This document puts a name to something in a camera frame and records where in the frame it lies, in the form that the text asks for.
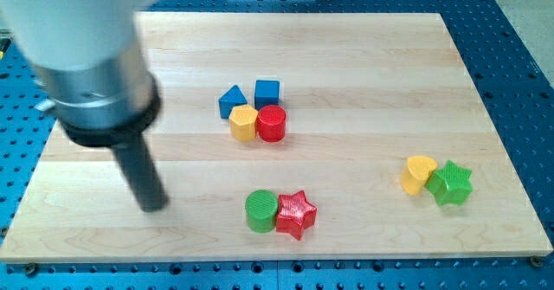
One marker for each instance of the blue triangle block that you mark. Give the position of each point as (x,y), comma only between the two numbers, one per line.
(233,97)

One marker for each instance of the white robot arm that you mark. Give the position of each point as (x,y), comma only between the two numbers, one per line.
(87,57)

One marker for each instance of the yellow hexagon block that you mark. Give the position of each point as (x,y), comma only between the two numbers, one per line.
(242,122)

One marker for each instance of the light wooden board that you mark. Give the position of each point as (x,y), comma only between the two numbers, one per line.
(362,93)

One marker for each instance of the red cylinder block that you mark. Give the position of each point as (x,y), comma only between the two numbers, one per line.
(271,123)

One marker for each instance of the blue cube block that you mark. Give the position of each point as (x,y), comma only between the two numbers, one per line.
(266,93)

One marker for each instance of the green cylinder block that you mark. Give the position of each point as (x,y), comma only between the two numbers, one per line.
(261,207)

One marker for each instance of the red star block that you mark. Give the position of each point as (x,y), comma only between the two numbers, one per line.
(295,214)

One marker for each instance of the yellow heart block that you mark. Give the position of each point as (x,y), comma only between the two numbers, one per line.
(416,173)

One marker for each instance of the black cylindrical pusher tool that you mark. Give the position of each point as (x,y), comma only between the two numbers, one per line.
(135,162)

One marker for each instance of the green star block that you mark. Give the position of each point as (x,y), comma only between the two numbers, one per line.
(450,184)

